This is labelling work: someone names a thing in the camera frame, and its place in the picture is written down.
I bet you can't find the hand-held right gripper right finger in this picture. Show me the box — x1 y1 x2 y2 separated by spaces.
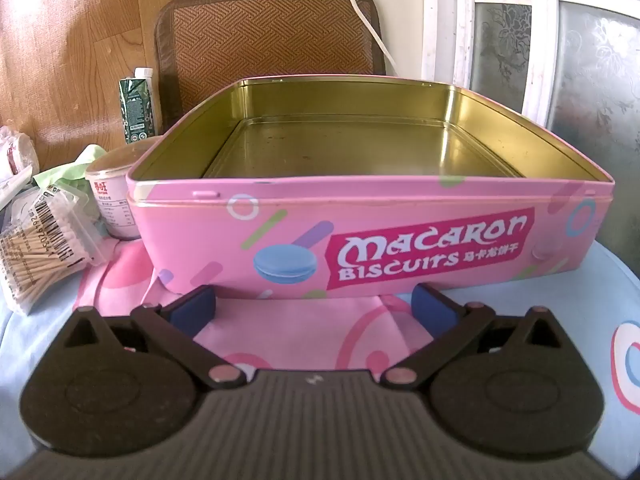
382 283 572 391

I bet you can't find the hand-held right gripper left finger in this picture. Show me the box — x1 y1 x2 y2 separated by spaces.
55 284 247 391

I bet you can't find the pink biscuit tin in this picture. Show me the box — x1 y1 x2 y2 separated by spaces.
126 75 615 302

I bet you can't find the light green cloth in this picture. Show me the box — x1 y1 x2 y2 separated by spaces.
32 144 109 189

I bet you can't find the pink printed cloth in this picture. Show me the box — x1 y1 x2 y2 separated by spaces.
75 237 437 372

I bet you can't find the beige round bowl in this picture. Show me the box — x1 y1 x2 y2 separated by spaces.
85 140 162 240

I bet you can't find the light blue printed bedsheet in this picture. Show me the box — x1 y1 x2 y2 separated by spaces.
0 240 640 467

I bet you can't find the clear cotton swab box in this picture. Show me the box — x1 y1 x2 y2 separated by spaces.
0 187 109 316

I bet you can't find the green drink carton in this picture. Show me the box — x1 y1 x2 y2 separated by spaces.
118 67 164 146

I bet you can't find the clear plastic bag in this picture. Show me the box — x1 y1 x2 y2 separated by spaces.
0 126 42 211

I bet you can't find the wooden panel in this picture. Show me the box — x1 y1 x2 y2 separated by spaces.
0 0 196 172

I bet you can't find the white frosted glass door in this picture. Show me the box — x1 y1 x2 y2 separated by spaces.
421 0 640 243

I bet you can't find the white power cable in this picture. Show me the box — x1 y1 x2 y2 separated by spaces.
332 0 402 79

